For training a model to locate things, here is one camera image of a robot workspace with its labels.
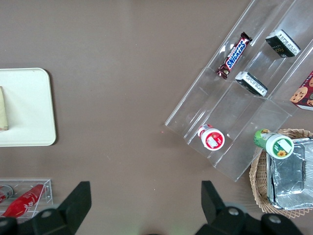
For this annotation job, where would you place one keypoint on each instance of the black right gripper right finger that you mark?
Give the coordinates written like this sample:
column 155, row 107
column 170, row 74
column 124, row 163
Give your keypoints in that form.
column 217, row 215

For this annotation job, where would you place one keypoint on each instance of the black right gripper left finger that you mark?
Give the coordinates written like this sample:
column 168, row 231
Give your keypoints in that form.
column 71, row 213

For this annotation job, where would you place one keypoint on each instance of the triangle sandwich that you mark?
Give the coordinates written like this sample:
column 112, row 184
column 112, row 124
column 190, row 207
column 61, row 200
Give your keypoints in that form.
column 3, row 107

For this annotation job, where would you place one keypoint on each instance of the light tan wicker basket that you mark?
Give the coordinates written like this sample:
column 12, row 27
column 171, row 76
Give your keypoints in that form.
column 258, row 186

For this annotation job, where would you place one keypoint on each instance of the cream plastic serving tray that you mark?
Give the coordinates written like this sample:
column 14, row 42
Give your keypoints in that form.
column 29, row 107

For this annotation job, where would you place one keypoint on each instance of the clear acrylic bottle rack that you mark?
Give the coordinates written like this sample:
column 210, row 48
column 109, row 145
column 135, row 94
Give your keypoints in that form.
column 47, row 193

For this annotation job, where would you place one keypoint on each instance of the red cap yoghurt bottle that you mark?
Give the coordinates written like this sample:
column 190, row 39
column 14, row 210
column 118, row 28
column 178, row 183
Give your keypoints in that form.
column 212, row 139

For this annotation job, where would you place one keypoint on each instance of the silver foil container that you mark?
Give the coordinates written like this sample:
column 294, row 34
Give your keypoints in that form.
column 288, row 183

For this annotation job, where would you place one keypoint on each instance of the green yoghurt bottle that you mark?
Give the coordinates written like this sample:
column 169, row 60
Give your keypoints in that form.
column 278, row 147

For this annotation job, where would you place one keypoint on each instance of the clear acrylic tiered shelf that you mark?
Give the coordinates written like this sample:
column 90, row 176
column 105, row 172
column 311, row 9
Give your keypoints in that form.
column 220, row 107

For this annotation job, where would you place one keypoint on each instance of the black white small box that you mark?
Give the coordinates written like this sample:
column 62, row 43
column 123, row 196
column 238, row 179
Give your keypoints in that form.
column 283, row 44
column 252, row 83

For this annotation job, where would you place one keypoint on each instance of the red cookie box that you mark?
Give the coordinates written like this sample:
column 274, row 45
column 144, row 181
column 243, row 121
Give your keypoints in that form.
column 304, row 94

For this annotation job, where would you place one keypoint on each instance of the snickers chocolate bar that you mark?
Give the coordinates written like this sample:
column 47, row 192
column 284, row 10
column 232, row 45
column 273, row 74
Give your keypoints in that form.
column 234, row 55

